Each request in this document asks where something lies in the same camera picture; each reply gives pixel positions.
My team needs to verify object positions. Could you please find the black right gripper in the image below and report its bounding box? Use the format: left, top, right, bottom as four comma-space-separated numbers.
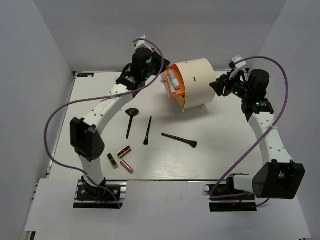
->
209, 69, 251, 100

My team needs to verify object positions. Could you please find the cream round drawer organizer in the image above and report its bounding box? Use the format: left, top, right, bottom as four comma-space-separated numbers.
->
171, 58, 216, 112

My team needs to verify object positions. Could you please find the brown fan makeup brush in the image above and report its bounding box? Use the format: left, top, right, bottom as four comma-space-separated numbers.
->
125, 108, 140, 139

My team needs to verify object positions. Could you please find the white green cosmetic tube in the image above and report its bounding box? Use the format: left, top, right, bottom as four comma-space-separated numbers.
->
167, 75, 176, 95

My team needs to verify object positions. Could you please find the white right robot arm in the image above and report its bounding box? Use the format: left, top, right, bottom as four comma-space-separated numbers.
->
210, 69, 305, 200

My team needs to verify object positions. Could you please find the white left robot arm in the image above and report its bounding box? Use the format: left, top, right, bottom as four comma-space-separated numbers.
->
70, 47, 171, 200

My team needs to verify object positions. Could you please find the thin black makeup brush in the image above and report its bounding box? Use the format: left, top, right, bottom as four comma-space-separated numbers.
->
143, 117, 152, 146

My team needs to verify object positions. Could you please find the blue table sticker left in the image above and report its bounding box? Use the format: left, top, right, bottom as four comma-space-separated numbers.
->
77, 73, 95, 78

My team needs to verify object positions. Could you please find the copper black lipstick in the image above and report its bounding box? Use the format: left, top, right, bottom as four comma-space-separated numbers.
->
117, 145, 132, 159

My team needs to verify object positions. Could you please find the black gold lipstick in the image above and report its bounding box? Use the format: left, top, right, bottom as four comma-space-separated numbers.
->
107, 153, 119, 169

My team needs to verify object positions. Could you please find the rose gold lipstick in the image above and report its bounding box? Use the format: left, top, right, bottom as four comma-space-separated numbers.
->
120, 160, 134, 174

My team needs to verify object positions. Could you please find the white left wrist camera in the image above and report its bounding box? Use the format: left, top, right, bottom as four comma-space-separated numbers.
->
133, 35, 152, 51

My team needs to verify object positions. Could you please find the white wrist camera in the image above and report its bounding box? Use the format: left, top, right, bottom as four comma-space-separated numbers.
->
229, 54, 247, 78
133, 35, 152, 51

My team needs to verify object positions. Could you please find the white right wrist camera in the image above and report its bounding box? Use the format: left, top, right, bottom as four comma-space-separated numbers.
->
229, 54, 247, 78

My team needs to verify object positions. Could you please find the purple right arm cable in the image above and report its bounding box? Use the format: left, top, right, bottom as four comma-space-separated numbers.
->
204, 55, 288, 208

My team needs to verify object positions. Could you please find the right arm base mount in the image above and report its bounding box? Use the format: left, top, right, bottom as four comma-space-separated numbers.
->
209, 183, 257, 213

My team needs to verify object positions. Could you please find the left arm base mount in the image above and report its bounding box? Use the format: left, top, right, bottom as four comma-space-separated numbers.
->
73, 180, 127, 209

